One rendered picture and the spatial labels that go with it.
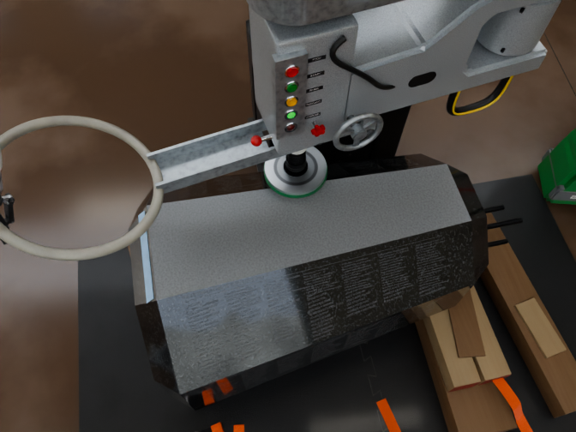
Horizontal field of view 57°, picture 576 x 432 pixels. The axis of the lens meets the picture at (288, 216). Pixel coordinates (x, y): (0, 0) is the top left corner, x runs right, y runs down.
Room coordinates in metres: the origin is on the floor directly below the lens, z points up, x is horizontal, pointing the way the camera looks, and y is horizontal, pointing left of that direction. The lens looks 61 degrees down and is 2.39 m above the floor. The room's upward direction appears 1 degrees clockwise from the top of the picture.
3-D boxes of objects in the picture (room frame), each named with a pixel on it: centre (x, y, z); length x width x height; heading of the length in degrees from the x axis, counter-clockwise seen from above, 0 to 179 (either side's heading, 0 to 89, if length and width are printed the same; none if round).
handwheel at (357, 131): (0.94, -0.18, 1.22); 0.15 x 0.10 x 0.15; 111
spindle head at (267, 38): (1.03, -0.10, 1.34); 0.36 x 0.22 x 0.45; 111
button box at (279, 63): (0.87, 0.00, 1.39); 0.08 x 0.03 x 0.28; 111
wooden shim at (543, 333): (0.69, -1.11, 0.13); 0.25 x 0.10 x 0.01; 21
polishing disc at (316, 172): (1.01, -0.02, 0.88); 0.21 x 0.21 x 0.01
